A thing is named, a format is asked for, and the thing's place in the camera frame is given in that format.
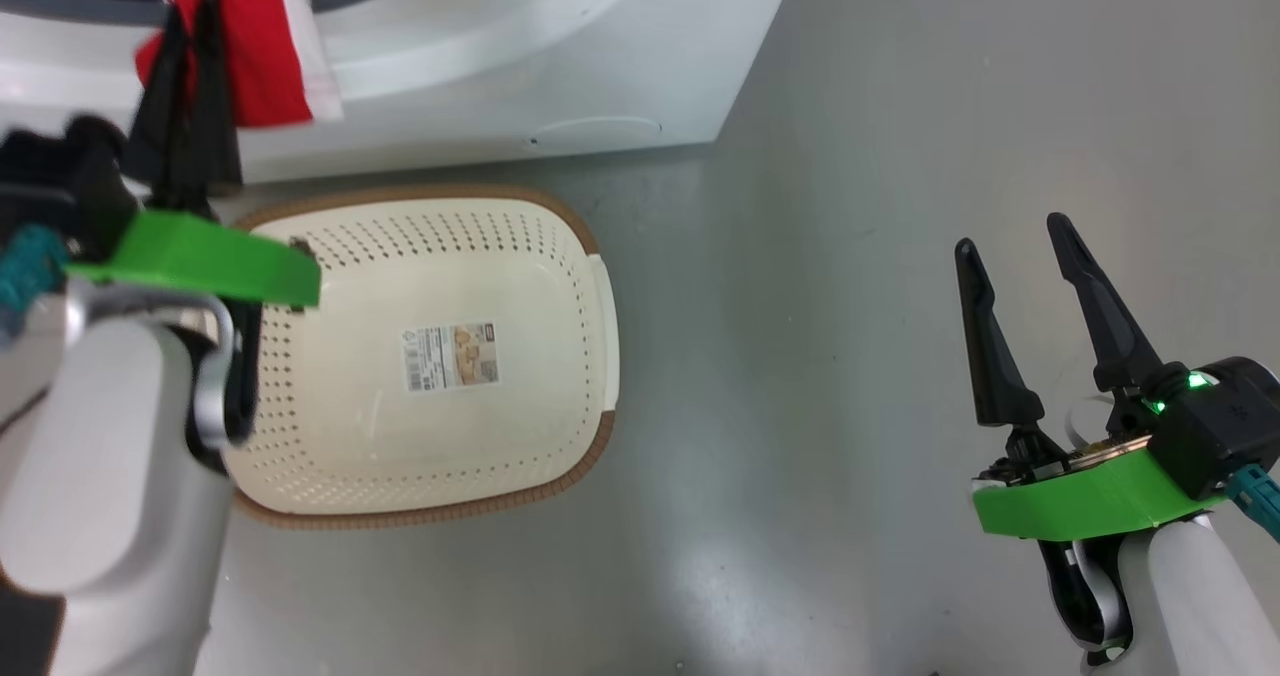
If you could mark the right green gripper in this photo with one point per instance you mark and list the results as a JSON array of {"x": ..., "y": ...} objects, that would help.
[{"x": 1080, "y": 501}]

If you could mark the left green gripper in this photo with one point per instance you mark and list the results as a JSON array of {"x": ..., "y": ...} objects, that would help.
[{"x": 200, "y": 256}]

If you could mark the red basketball jersey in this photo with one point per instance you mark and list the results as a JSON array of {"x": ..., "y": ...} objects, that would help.
[{"x": 265, "y": 46}]

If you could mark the basket product label sticker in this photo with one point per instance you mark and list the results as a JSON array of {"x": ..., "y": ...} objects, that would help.
[{"x": 450, "y": 356}]

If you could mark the white front-load washing machine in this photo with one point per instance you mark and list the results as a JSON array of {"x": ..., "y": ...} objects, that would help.
[{"x": 560, "y": 46}]

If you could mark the cream perforated basket brown rim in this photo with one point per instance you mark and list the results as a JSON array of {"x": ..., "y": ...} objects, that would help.
[{"x": 450, "y": 446}]

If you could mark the round white filter cover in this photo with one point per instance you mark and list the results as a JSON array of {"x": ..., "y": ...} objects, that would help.
[{"x": 600, "y": 128}]

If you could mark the left black wrist camera box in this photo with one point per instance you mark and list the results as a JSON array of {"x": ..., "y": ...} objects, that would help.
[{"x": 70, "y": 176}]

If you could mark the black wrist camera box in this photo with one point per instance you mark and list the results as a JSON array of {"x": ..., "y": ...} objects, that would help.
[
  {"x": 70, "y": 176},
  {"x": 1225, "y": 426}
]

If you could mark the right black wrist camera box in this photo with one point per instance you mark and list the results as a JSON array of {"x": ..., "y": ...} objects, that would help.
[{"x": 1225, "y": 426}]

